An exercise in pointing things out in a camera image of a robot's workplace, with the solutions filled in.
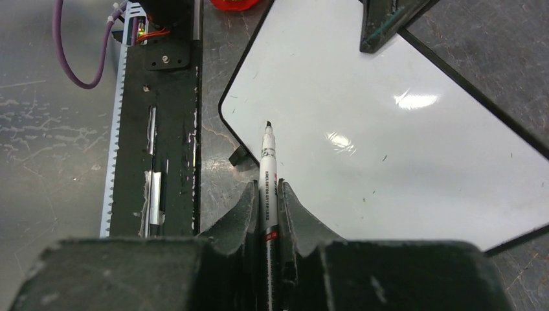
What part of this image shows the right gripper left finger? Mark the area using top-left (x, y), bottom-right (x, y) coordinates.
top-left (11, 181), bottom-right (259, 310)

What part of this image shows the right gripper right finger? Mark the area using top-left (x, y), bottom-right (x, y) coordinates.
top-left (278, 180), bottom-right (511, 310)

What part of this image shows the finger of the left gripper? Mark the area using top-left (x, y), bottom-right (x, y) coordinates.
top-left (359, 0), bottom-right (438, 54)

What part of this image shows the white marker pen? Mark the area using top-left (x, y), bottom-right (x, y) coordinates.
top-left (258, 121), bottom-right (280, 310)

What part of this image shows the white whiteboard black frame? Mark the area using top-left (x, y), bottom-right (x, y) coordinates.
top-left (219, 1), bottom-right (548, 251)

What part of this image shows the red bowl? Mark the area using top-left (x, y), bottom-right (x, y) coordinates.
top-left (210, 0), bottom-right (260, 12)

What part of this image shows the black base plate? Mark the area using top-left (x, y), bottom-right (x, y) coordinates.
top-left (108, 1), bottom-right (203, 238)

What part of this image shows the white slotted cable duct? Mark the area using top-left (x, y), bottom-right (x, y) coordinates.
top-left (99, 1), bottom-right (141, 238)

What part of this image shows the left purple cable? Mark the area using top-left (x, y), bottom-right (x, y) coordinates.
top-left (52, 0), bottom-right (129, 90)

